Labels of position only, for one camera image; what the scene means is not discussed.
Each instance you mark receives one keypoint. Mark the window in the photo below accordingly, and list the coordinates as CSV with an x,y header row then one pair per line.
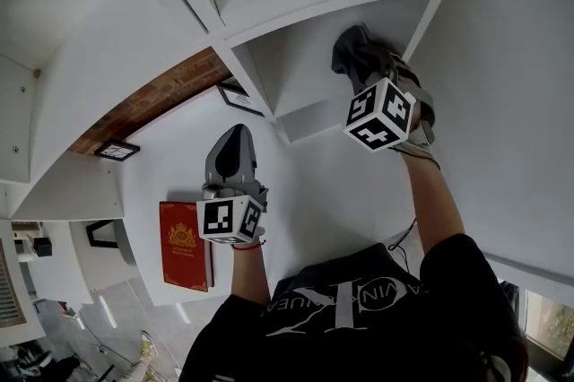
x,y
551,326

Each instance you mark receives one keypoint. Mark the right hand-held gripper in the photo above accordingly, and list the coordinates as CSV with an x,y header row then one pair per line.
x,y
376,133

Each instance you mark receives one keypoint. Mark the red hardcover book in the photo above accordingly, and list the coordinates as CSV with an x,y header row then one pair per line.
x,y
184,245

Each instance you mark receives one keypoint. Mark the small black box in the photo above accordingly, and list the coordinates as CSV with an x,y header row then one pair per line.
x,y
43,246

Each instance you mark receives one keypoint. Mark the grey armchair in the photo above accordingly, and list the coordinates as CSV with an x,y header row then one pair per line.
x,y
125,243

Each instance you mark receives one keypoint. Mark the black frame with white print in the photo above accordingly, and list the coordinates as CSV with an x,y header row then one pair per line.
x,y
240,100

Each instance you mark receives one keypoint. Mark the brown louvred panel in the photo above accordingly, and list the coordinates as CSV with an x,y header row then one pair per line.
x,y
10,281

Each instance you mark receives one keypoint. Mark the person's right hand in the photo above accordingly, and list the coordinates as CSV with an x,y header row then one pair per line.
x,y
406,71

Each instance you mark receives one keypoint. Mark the black frame with line drawing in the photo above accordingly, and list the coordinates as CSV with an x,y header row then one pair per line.
x,y
116,150

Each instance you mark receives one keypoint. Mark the white side table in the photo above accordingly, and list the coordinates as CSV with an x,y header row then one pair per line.
x,y
58,277

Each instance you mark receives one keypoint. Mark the person's black t-shirt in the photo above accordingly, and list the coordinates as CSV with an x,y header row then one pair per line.
x,y
367,340

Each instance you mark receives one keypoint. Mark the white desk with drawers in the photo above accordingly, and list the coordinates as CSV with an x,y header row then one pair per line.
x,y
323,192

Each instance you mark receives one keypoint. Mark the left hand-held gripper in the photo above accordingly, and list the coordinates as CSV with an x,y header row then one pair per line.
x,y
220,219

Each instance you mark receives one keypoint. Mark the white cube shelving unit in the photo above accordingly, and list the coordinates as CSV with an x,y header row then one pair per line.
x,y
314,39

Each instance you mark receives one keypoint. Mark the grey wiping cloth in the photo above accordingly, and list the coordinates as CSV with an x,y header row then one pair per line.
x,y
354,46

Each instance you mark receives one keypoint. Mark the person's right forearm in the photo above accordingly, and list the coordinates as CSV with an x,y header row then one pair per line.
x,y
432,201

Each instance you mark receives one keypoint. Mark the person's left forearm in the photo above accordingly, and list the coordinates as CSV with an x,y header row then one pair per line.
x,y
250,272

